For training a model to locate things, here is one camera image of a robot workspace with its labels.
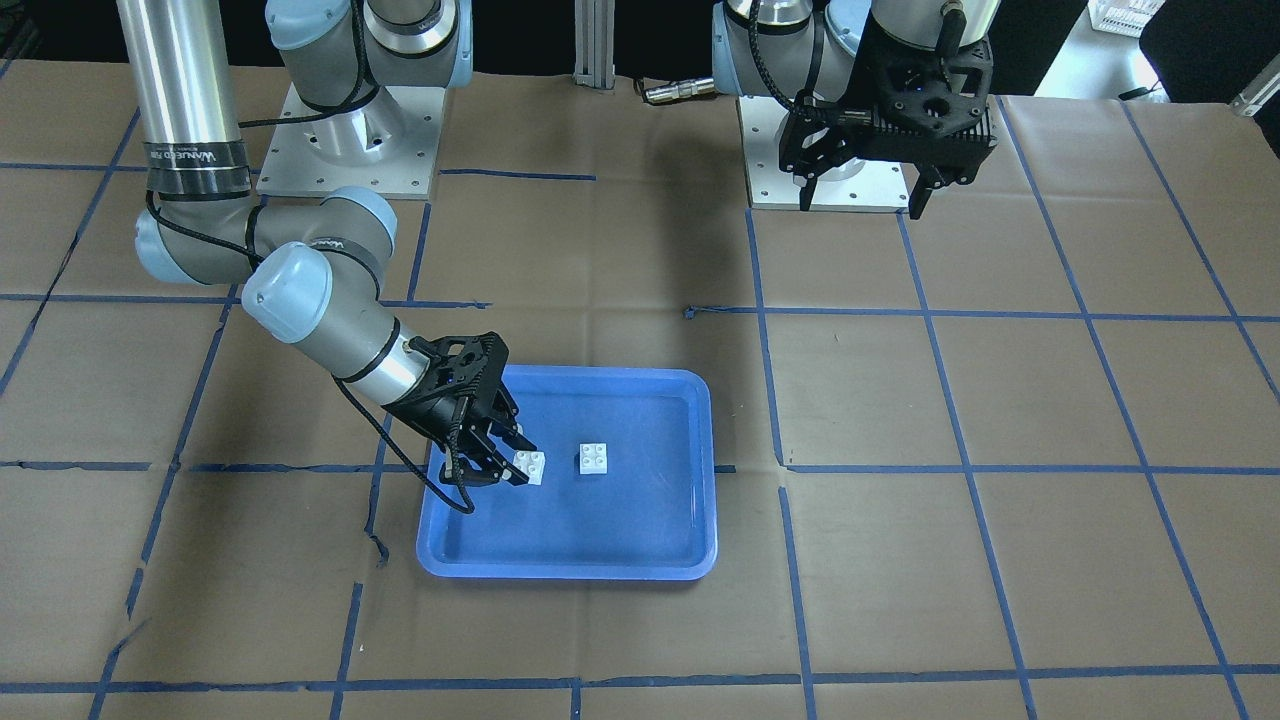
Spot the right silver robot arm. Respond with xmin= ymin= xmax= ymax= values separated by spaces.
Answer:
xmin=116 ymin=1 xmax=541 ymax=493

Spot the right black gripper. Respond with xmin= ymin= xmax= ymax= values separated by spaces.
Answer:
xmin=384 ymin=332 xmax=539 ymax=488

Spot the aluminium frame post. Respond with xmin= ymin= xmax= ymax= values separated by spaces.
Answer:
xmin=572 ymin=0 xmax=616 ymax=91

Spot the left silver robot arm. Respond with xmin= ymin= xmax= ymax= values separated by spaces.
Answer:
xmin=712 ymin=1 xmax=998 ymax=219

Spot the white block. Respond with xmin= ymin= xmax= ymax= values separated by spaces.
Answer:
xmin=513 ymin=451 xmax=547 ymax=486
xmin=577 ymin=442 xmax=609 ymax=477

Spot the blue plastic tray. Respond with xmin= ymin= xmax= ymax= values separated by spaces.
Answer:
xmin=416 ymin=365 xmax=718 ymax=582

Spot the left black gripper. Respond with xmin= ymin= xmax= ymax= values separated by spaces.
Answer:
xmin=780 ymin=15 xmax=998 ymax=220

